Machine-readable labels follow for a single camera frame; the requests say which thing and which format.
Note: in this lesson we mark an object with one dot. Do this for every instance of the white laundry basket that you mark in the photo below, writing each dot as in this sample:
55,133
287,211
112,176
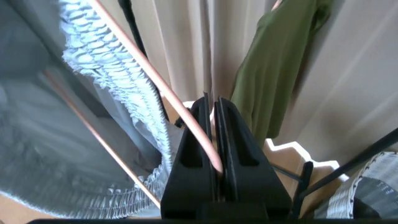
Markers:
379,186

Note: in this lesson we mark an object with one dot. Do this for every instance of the pale grey garment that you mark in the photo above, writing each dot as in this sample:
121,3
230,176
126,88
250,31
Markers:
46,140

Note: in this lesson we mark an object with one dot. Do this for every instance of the green long-sleeved shirt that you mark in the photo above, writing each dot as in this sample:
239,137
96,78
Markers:
273,77

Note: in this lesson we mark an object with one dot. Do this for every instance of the black clothes rack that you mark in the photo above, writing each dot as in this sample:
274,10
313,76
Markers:
357,160

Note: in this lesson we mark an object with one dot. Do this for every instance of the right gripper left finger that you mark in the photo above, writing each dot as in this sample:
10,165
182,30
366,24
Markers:
186,186

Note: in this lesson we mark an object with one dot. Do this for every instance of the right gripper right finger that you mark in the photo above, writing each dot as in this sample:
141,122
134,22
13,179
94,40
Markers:
255,186

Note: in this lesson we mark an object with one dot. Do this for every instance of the pink clothes hanger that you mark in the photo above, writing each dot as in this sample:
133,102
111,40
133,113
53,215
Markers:
276,4
155,77

